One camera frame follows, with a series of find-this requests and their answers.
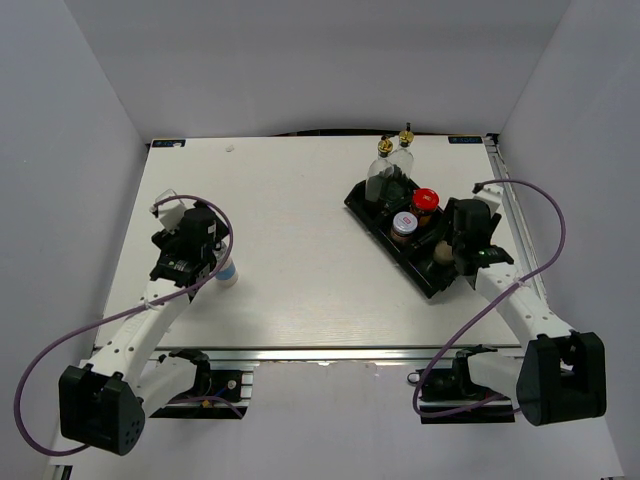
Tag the black logo sticker left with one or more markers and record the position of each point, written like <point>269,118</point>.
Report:
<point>168,143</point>

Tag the aluminium frame rail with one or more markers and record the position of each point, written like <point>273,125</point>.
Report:
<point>520,175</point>

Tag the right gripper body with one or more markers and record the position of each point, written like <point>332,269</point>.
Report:
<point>451,235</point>

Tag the blue-label white shaker bottle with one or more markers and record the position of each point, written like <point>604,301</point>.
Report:
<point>227,274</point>

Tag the clear glass oil bottle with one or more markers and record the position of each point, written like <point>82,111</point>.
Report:
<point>380,171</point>

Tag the red-capped brown sauce jar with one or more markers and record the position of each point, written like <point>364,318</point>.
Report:
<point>424,204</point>

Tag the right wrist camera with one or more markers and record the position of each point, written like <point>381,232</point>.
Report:
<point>491,195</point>

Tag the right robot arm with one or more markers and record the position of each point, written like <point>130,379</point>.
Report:
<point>561,376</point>

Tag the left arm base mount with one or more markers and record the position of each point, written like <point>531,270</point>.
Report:
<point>228,383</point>

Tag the black logo sticker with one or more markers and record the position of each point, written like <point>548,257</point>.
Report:
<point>463,139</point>
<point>168,143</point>

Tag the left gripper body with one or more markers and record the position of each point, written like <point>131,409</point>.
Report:
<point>165,240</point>

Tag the black condiment tray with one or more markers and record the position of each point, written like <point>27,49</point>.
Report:
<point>412,257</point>

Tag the black logo sticker right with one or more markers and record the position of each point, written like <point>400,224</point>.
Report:
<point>463,139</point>

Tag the silver-lid small jar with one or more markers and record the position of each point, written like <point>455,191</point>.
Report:
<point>404,225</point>

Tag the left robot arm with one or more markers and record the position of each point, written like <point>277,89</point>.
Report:
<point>105,403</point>

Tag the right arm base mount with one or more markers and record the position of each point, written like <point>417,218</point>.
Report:
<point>450,387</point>

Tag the silver-capped white shaker bottle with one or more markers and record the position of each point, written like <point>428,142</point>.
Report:
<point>442,253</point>

